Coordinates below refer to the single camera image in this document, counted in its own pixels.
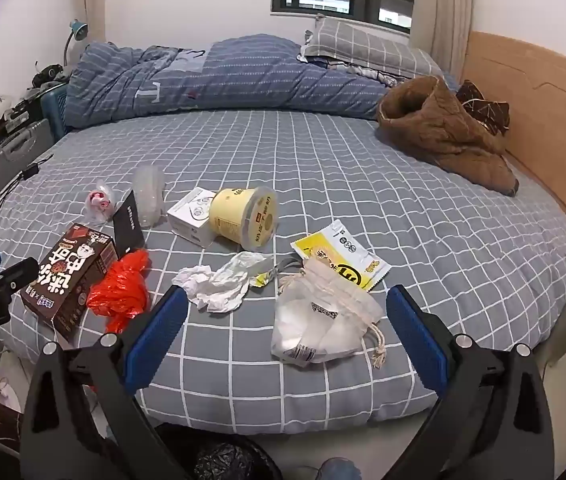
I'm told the black lined trash bin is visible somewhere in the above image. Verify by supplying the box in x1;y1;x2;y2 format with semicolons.
155;422;284;480

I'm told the red plastic bag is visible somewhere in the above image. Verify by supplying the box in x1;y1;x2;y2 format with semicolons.
86;249;151;336

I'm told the white plastic bag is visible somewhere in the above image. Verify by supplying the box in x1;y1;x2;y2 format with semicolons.
270;287;366;365

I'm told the black device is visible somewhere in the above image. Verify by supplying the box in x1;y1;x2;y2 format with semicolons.
32;62;68;87

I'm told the yellow tub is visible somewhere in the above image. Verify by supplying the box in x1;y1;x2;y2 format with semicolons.
208;186;279;252

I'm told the clear plastic bag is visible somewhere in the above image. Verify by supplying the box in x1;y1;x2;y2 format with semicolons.
83;179;118;226

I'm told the clear plastic cup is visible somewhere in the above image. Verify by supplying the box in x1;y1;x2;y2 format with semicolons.
132;164;166;228

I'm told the small black card box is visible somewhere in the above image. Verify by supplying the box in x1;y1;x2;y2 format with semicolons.
112;190;146;260

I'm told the small yellow wrapper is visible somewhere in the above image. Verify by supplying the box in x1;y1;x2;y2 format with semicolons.
250;256;304;288

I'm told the wooden headboard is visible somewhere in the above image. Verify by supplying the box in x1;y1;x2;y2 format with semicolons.
455;31;566;251

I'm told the yellow snack packet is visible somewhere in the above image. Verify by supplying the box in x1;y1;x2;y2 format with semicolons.
290;219;390;292

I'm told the dark brown patterned cloth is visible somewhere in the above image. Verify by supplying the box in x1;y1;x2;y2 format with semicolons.
455;80;511;136

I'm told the blue desk lamp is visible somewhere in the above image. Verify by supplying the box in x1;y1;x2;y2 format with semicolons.
62;19;89;67

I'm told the grey suitcase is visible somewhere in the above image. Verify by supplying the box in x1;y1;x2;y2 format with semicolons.
0;119;55;206

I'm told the brown snack box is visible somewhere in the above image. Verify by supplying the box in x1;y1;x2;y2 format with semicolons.
19;222;119;343

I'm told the blue fuzzy slipper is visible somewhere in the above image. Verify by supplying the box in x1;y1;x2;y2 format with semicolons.
319;457;364;480

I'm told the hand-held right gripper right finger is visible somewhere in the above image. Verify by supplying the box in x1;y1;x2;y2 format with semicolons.
385;284;556;480

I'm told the white tissue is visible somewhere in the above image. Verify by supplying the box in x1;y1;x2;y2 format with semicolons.
172;251;274;313

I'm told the bed with grey checked sheet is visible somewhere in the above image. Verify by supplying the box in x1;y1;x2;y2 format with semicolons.
0;107;566;436

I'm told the blue striped duvet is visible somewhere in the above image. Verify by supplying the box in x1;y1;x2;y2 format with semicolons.
66;34;458;128

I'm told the grey checked pillow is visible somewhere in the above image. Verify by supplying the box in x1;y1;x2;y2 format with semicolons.
302;14;444;81

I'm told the teal plastic crate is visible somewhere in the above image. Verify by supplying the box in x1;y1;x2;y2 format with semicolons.
40;82;70;141

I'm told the black charger cable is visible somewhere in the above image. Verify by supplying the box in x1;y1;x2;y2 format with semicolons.
0;154;55;251

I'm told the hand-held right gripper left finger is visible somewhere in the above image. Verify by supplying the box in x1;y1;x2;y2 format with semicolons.
19;285;190;480

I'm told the small white box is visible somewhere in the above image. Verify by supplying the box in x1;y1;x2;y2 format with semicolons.
165;186;219;248

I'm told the cream drawstring pouch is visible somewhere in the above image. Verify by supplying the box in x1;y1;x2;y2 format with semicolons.
277;257;388;370

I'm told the brown quilted jacket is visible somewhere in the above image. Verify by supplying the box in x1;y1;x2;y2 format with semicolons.
375;76;520;197

